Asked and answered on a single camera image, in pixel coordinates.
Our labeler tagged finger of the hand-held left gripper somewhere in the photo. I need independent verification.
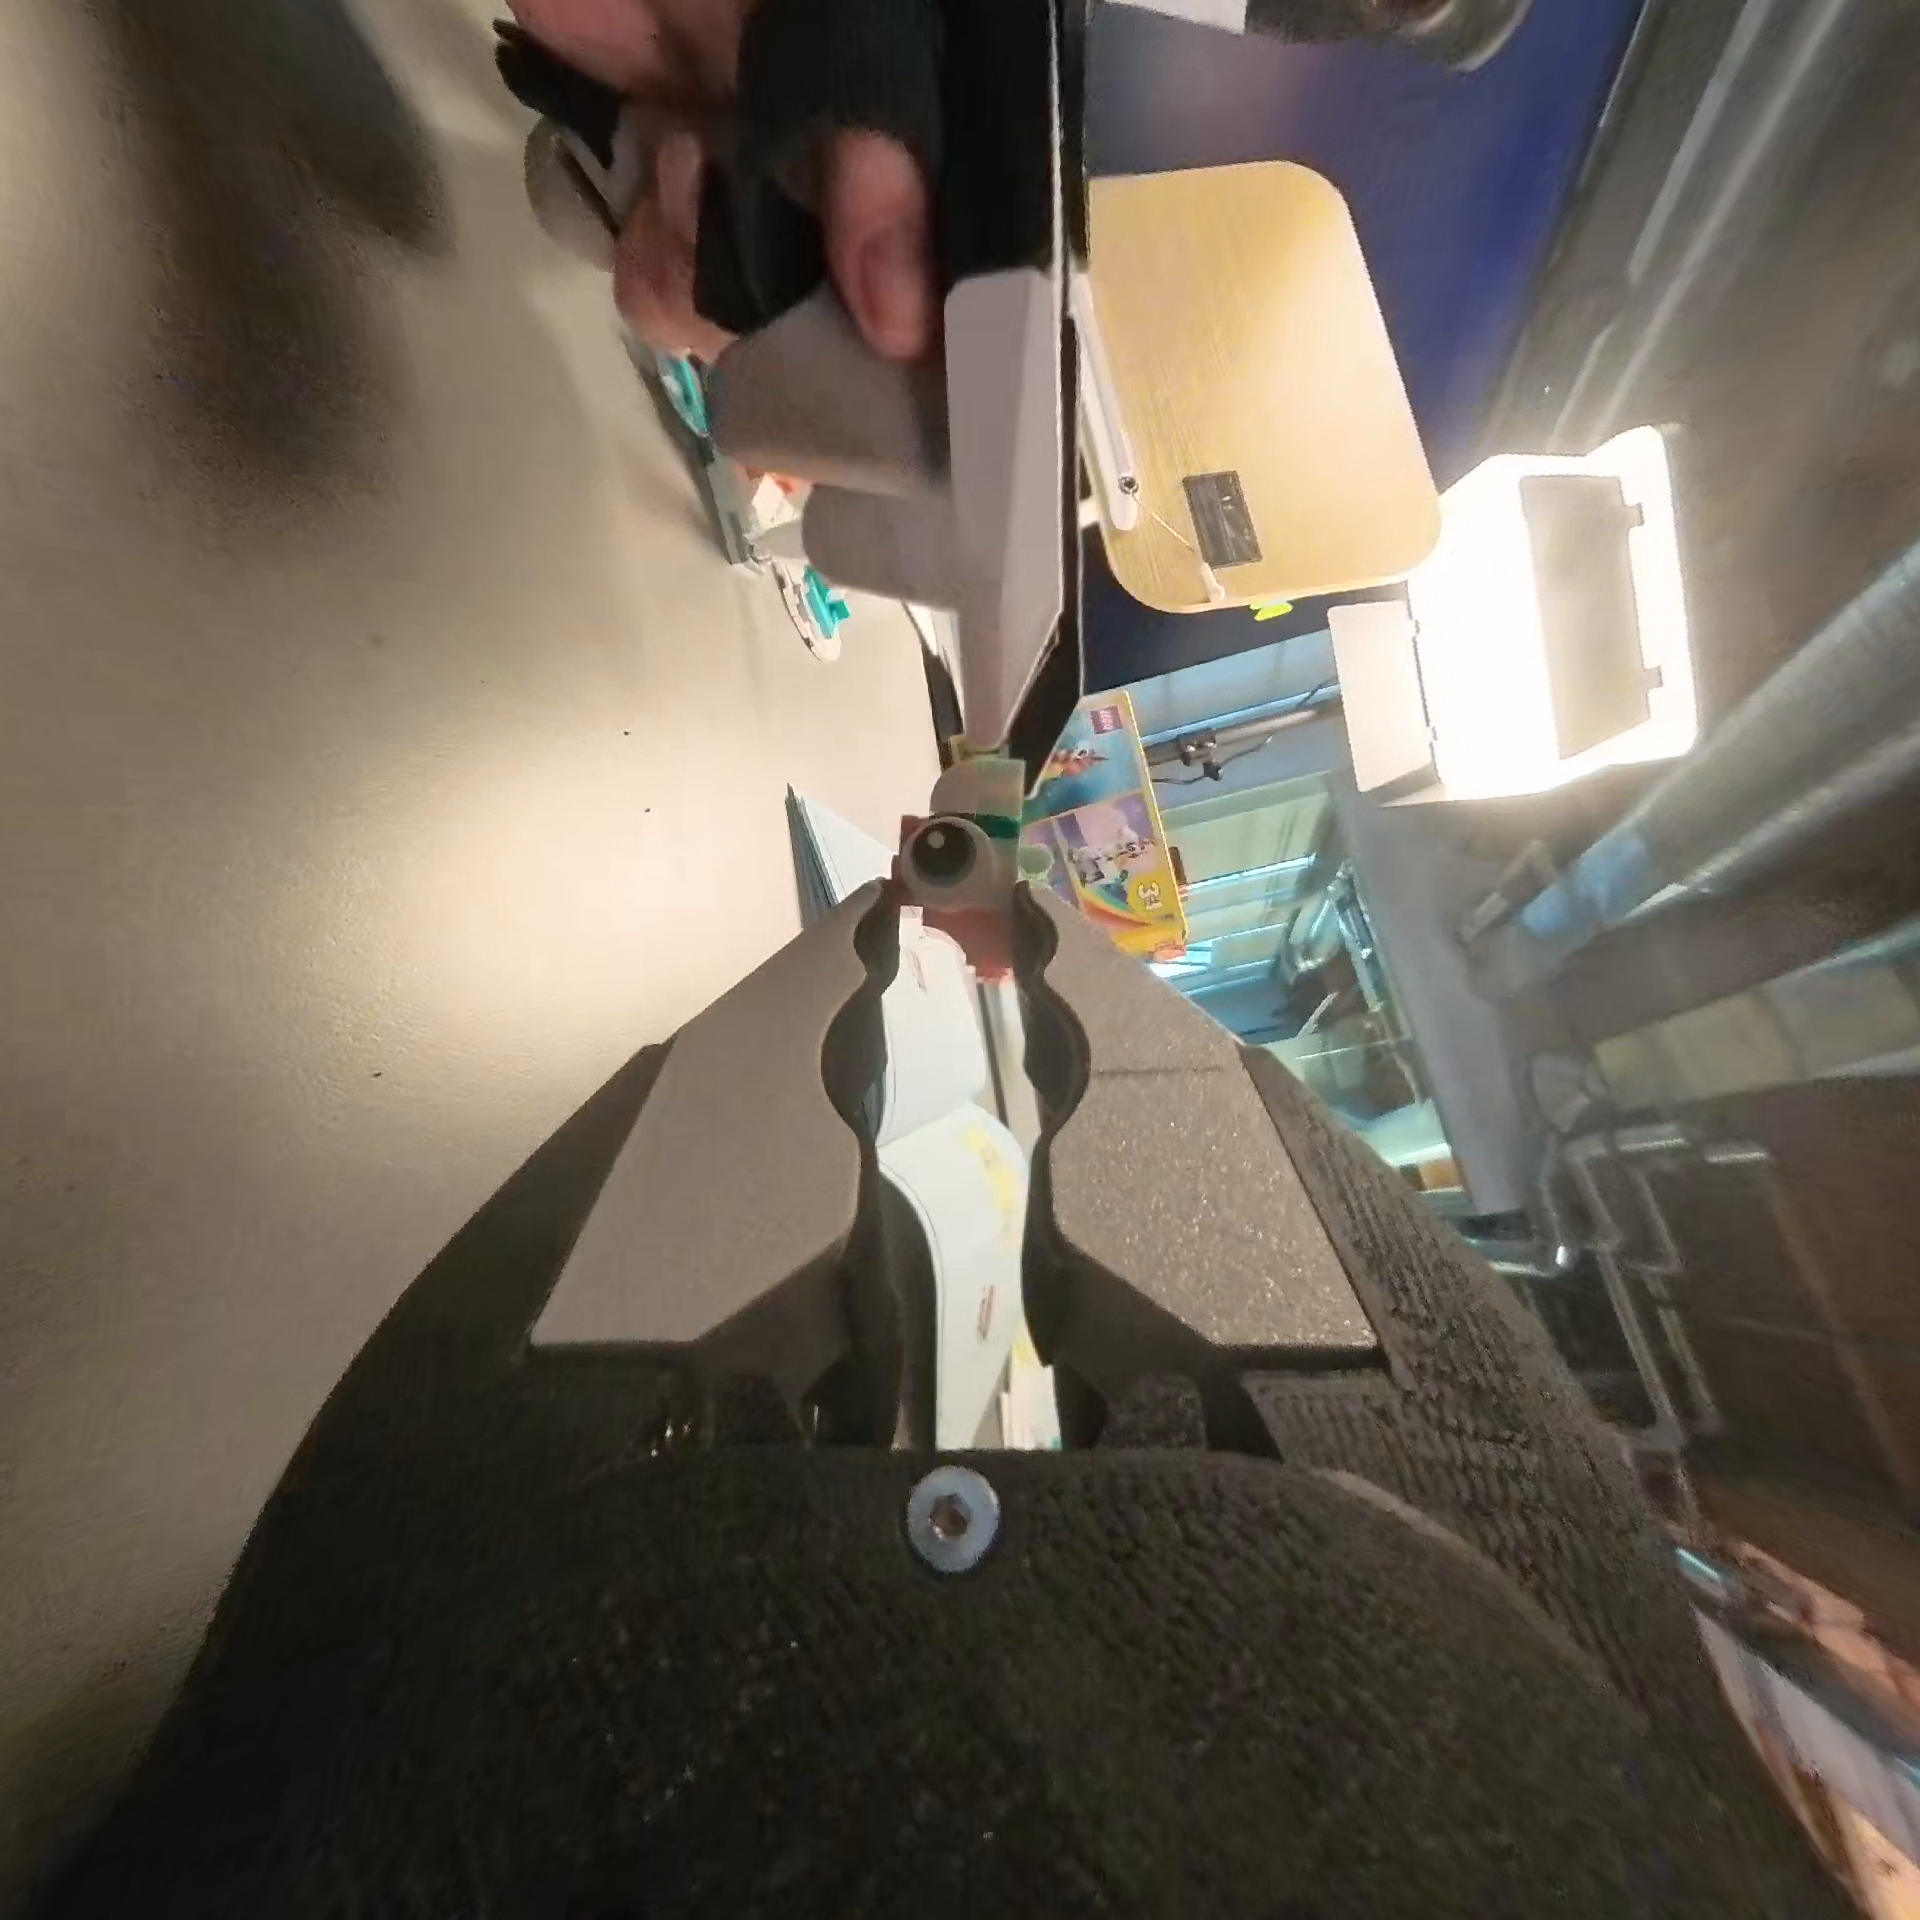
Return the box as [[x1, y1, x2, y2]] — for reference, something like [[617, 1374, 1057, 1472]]
[[942, 267, 1086, 751]]

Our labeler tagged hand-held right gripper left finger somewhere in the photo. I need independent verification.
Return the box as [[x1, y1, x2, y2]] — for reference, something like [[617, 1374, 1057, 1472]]
[[529, 881, 914, 1417]]

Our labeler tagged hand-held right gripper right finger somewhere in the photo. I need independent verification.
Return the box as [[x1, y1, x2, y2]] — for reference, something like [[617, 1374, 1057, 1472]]
[[1004, 883, 1380, 1417]]

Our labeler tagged pale blue instruction booklet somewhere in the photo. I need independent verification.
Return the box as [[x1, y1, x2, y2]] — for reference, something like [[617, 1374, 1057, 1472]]
[[785, 781, 1053, 1455]]

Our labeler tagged orange lego brick assembly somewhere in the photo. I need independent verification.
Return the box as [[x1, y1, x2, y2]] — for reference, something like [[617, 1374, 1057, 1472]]
[[896, 810, 1057, 984]]

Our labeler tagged white teal lego model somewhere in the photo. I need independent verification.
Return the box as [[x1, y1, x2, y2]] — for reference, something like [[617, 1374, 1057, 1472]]
[[626, 336, 865, 663]]

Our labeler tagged yellow lego box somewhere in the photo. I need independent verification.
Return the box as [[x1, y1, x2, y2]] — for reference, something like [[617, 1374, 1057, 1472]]
[[1033, 692, 1192, 963]]

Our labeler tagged person's left hand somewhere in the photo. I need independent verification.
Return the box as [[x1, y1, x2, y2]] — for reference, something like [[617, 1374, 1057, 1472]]
[[499, 0, 936, 363]]

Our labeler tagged wooden side table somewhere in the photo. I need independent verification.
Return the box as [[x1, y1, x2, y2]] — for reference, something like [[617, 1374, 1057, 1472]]
[[1082, 161, 1447, 615]]

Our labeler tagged bright light panel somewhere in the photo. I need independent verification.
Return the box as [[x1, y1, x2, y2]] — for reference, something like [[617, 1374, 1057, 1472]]
[[1326, 424, 1700, 808]]

